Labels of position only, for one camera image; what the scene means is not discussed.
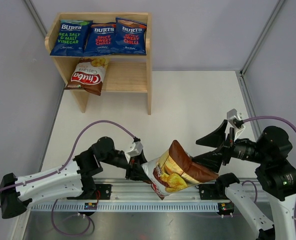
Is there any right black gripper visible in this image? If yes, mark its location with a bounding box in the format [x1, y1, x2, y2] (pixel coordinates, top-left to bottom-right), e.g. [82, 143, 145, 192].
[192, 118, 269, 172]

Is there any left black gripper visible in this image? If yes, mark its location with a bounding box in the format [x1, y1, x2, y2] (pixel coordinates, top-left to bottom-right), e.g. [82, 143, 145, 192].
[99, 148, 156, 181]

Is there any Chuba cassava chips bag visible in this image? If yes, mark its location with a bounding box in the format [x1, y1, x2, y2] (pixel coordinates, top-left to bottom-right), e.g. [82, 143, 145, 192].
[65, 57, 110, 96]
[142, 140, 218, 199]

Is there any Burts spicy chilli bag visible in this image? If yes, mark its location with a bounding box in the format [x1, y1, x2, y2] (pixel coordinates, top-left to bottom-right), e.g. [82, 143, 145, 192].
[114, 17, 147, 55]
[84, 22, 117, 57]

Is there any Burts sea salt vinegar bag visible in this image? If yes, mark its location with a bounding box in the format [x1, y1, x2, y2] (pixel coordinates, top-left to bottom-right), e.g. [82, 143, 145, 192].
[50, 19, 92, 57]

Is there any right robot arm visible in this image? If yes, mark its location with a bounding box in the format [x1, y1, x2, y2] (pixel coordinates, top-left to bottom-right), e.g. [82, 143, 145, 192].
[193, 119, 296, 240]

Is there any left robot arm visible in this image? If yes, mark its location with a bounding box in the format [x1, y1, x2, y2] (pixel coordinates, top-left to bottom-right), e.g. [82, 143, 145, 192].
[0, 136, 151, 219]

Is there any wooden two-tier shelf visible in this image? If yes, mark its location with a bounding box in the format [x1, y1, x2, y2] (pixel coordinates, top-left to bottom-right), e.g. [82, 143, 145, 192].
[45, 12, 152, 115]

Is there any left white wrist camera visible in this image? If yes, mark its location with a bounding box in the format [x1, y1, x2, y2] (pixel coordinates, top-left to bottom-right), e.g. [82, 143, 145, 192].
[124, 137, 143, 163]

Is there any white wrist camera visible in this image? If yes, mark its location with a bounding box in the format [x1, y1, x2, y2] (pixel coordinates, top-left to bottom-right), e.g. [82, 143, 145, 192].
[227, 108, 245, 140]
[124, 137, 143, 163]

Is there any aluminium mounting rail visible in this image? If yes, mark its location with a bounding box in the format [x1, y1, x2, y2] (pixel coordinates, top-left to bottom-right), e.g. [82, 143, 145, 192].
[32, 178, 231, 214]

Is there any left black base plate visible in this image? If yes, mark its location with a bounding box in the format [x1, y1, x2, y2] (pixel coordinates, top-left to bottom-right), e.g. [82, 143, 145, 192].
[88, 183, 112, 201]

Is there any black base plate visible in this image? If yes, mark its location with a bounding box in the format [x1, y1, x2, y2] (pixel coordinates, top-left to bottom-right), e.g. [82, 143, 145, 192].
[88, 183, 112, 201]
[198, 183, 221, 200]

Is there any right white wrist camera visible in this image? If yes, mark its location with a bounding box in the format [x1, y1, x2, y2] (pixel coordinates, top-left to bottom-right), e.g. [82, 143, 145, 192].
[227, 108, 245, 140]

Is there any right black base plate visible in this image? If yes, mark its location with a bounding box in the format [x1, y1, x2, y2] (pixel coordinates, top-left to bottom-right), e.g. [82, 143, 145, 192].
[198, 183, 221, 200]

